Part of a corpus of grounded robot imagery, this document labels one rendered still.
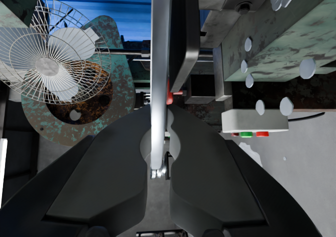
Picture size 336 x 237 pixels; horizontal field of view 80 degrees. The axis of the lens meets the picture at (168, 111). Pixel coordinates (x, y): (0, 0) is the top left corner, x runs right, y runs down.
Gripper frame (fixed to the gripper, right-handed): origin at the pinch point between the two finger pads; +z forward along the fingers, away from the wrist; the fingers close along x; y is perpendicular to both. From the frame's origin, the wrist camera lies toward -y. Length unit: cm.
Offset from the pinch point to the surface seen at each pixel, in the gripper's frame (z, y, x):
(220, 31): 32.6, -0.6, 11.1
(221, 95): 31.5, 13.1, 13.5
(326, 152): 60, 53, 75
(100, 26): 160, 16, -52
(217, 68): 37.1, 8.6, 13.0
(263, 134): 27.2, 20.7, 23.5
